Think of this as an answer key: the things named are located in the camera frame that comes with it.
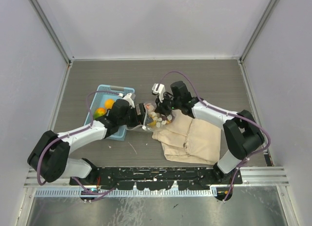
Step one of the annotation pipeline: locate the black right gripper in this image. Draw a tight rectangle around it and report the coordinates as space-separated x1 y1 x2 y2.
155 92 181 117

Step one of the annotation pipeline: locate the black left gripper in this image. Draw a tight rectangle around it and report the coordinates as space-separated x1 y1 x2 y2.
118 103 153 127

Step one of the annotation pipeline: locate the clear polka dot zip bag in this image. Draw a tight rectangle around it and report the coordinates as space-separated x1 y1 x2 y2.
126 103 176 133

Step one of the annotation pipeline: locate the yellow fake lemon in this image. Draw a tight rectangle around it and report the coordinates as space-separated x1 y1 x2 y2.
104 99 115 110

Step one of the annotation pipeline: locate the green fake fruit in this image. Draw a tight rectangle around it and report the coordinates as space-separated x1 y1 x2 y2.
93 107 106 120

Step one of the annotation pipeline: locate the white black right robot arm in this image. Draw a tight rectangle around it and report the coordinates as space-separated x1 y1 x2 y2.
152 81 265 184

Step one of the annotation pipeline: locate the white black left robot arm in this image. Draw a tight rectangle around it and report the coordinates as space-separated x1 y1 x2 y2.
27 99 146 185

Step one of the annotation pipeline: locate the beige folded fabric garment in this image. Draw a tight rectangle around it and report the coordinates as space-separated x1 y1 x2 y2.
152 110 221 165

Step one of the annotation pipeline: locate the light blue plastic basket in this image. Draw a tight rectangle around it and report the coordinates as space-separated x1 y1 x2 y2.
80 84 135 141

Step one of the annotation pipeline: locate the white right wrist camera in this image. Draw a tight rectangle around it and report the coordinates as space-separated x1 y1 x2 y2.
152 83 166 102

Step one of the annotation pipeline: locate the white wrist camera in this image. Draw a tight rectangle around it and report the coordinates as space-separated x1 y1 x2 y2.
152 83 166 102
122 93 136 108

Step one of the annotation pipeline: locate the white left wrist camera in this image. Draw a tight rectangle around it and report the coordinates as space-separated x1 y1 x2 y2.
122 93 136 108

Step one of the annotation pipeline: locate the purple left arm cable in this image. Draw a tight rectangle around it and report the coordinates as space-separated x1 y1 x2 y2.
36 90 125 204

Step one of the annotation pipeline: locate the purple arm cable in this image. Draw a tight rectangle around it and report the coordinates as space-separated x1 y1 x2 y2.
158 71 272 202
36 90 125 204

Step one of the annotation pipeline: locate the black paint-chipped base rail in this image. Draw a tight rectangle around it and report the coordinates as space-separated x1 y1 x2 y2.
79 167 234 191

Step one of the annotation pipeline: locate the light blue slotted cable duct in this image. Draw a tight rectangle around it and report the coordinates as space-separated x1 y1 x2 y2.
35 187 217 197

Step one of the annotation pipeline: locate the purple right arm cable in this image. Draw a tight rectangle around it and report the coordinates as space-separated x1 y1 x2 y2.
158 71 272 202

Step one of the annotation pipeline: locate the aluminium frame rail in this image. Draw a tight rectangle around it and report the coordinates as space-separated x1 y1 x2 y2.
29 0 73 65

